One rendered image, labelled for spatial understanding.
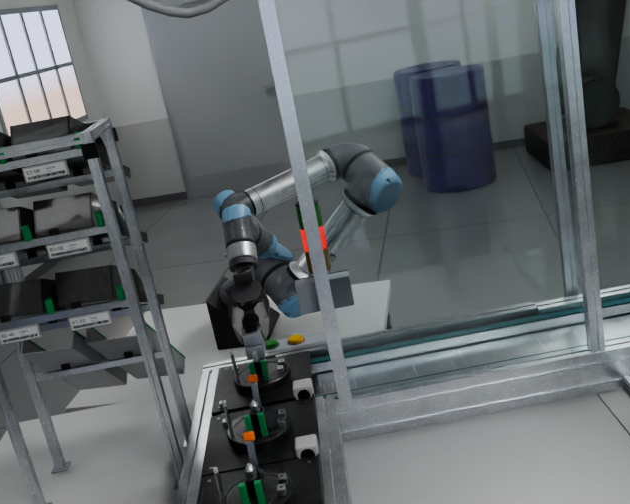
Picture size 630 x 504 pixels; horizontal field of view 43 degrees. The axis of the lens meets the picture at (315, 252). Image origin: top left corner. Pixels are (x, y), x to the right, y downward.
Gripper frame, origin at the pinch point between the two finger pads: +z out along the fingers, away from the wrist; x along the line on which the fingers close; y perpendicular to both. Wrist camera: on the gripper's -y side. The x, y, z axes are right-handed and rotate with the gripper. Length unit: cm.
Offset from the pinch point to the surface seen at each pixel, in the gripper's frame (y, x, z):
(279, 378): 3.1, -4.5, 10.6
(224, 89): 508, 51, -439
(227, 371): 14.9, 9.3, 3.1
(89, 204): -39, 25, -21
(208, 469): -18.7, 10.5, 32.2
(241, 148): 549, 47, -390
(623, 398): -1, -80, 31
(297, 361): 13.3, -8.8, 4.4
